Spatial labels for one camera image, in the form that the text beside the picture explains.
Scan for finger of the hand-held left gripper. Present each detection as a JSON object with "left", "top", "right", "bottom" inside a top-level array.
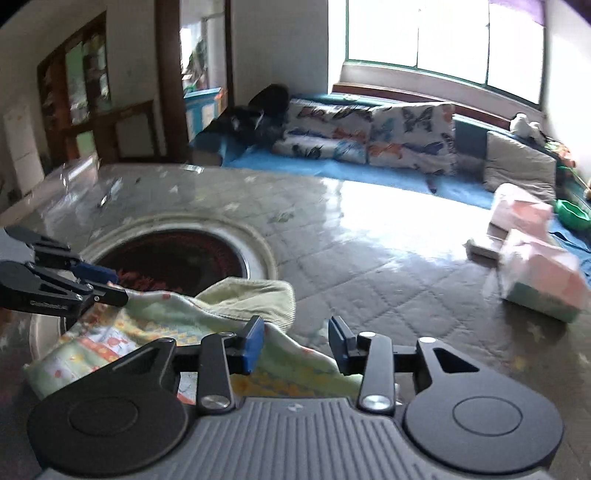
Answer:
[
  {"left": 0, "top": 260, "right": 129, "bottom": 316},
  {"left": 4, "top": 225, "right": 119, "bottom": 284}
]

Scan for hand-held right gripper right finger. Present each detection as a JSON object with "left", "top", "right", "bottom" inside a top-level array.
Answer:
[{"left": 328, "top": 316, "right": 491, "bottom": 412}]

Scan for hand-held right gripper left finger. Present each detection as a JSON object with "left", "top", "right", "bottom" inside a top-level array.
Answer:
[{"left": 113, "top": 316, "right": 266, "bottom": 414}]

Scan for light green patterned child's garment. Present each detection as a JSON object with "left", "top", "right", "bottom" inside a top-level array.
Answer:
[{"left": 24, "top": 279, "right": 352, "bottom": 408}]

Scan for round black induction cooktop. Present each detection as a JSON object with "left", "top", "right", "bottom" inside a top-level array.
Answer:
[{"left": 95, "top": 230, "right": 253, "bottom": 296}]

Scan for clear plastic container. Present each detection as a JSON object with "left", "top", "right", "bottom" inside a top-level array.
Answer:
[{"left": 58, "top": 155, "right": 101, "bottom": 191}]

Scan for white refrigerator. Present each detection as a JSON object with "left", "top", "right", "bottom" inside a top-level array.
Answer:
[{"left": 4, "top": 102, "right": 46, "bottom": 186}]

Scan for dark wooden cabinet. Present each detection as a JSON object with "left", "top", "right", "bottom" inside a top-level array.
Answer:
[{"left": 36, "top": 11, "right": 161, "bottom": 163}]

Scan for blue storage box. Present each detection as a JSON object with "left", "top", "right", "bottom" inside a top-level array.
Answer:
[{"left": 184, "top": 87, "right": 226, "bottom": 141}]

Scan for large pink tissue pack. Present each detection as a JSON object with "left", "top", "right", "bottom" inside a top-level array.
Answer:
[{"left": 483, "top": 229, "right": 591, "bottom": 323}]

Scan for butterfly print pillows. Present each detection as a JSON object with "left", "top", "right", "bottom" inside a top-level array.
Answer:
[{"left": 271, "top": 98, "right": 459, "bottom": 177}]

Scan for small pink tissue pack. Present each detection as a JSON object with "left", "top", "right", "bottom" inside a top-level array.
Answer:
[{"left": 488, "top": 183, "right": 555, "bottom": 241}]

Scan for black bag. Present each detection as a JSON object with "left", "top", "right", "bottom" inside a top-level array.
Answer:
[{"left": 203, "top": 84, "right": 293, "bottom": 147}]

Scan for blue cushion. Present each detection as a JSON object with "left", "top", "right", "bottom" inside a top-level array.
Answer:
[{"left": 453, "top": 114, "right": 491, "bottom": 177}]

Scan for grey cushion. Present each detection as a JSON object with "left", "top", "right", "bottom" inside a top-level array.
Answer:
[{"left": 481, "top": 130, "right": 558, "bottom": 203}]

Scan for green plastic basin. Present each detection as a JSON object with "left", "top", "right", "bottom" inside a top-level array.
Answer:
[{"left": 553, "top": 198, "right": 591, "bottom": 230}]

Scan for white plush toy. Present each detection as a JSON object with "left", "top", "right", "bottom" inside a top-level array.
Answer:
[{"left": 509, "top": 113, "right": 544, "bottom": 141}]

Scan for large window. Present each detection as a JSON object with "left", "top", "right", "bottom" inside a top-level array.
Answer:
[{"left": 342, "top": 0, "right": 546, "bottom": 106}]

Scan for purple curtain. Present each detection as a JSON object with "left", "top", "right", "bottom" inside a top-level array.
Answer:
[{"left": 488, "top": 0, "right": 548, "bottom": 25}]

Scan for dark wooden door frame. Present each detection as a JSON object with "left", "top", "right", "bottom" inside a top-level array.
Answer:
[{"left": 154, "top": 0, "right": 191, "bottom": 163}]

